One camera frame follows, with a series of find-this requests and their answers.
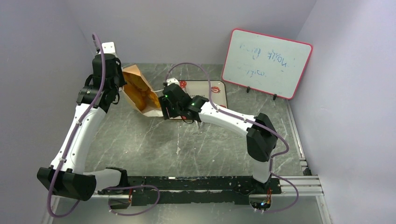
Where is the brown paper bag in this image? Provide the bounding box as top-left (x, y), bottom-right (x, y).
top-left (122, 64), bottom-right (163, 117)

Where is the strawberry pattern tray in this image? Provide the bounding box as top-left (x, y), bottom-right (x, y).
top-left (170, 80), bottom-right (227, 122)

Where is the fake orange bread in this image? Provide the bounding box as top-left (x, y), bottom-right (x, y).
top-left (123, 72), bottom-right (161, 111)

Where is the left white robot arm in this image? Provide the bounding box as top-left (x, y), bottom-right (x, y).
top-left (37, 53), bottom-right (129, 201)

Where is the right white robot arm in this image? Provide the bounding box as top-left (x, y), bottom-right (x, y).
top-left (159, 84), bottom-right (278, 193)

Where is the pink framed whiteboard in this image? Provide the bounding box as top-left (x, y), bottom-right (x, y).
top-left (221, 29), bottom-right (313, 99)

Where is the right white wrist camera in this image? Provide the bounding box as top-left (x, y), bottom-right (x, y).
top-left (166, 78), bottom-right (180, 86)

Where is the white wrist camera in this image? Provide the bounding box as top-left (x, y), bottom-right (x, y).
top-left (101, 42), bottom-right (117, 57)
top-left (166, 78), bottom-right (180, 86)

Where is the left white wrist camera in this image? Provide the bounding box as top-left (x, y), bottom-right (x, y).
top-left (101, 42), bottom-right (117, 57)

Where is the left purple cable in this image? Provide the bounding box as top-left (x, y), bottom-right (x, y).
top-left (46, 32), bottom-right (161, 218)

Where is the purple cable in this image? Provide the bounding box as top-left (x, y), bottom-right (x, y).
top-left (46, 32), bottom-right (161, 218)
top-left (164, 63), bottom-right (299, 215)

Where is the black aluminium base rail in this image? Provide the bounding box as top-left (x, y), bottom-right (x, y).
top-left (92, 176), bottom-right (324, 209)

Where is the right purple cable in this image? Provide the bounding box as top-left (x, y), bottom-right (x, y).
top-left (164, 63), bottom-right (299, 215)

